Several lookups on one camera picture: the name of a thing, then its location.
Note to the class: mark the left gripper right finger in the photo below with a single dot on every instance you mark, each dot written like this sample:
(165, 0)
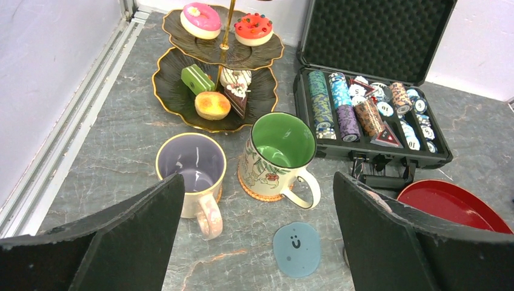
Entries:
(393, 246)

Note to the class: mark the pink frosted donut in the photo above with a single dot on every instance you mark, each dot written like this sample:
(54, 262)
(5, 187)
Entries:
(201, 21)

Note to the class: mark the orange peach bun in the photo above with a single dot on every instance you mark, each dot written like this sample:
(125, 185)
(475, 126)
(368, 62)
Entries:
(212, 105)

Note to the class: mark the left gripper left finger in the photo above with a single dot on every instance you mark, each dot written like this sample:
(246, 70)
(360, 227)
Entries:
(126, 246)

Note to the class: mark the white striped donut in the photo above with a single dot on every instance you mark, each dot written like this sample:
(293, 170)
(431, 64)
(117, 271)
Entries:
(229, 76)

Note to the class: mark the blue round coaster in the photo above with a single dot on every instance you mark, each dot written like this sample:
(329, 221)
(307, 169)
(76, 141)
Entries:
(297, 249)

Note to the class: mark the woven coaster front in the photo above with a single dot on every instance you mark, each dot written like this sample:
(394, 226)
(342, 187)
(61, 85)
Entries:
(257, 196)

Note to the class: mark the red frosted donut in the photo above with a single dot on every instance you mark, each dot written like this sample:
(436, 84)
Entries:
(253, 29)

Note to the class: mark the three-tier dessert stand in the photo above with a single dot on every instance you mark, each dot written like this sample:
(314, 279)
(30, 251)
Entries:
(211, 56)

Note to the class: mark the woven coaster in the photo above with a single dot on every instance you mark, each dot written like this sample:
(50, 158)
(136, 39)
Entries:
(257, 196)
(219, 195)

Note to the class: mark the red round tray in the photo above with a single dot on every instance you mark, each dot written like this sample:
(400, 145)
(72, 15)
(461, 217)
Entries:
(453, 203)

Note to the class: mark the chocolate cake slice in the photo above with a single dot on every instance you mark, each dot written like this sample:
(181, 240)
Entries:
(237, 95)

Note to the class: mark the black poker chip case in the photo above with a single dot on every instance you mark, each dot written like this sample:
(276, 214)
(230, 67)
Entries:
(382, 41)

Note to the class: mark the green bowl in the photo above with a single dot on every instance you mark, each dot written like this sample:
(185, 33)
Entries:
(277, 152)

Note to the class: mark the beige purple mug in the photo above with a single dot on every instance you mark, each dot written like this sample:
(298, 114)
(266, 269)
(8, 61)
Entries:
(202, 163)

